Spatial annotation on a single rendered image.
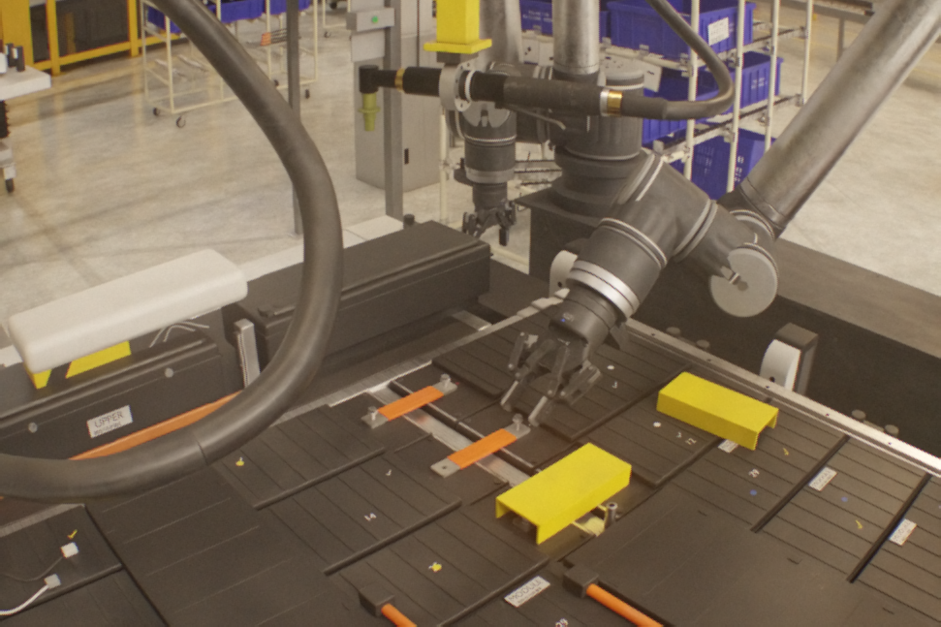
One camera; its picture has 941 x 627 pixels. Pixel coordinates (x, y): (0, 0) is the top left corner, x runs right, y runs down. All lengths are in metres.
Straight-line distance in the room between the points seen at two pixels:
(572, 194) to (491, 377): 0.96
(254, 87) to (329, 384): 0.69
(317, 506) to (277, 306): 0.34
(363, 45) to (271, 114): 3.18
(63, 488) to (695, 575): 0.66
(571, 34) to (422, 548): 1.22
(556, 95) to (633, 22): 2.26
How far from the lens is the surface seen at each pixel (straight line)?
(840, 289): 1.94
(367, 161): 5.10
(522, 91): 1.33
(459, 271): 1.42
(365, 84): 1.45
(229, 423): 0.56
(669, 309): 2.06
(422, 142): 4.98
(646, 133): 3.44
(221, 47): 0.70
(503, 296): 1.79
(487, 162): 1.85
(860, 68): 1.33
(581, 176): 2.14
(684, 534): 1.00
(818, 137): 1.33
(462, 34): 1.34
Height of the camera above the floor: 1.66
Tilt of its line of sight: 26 degrees down
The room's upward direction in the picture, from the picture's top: straight up
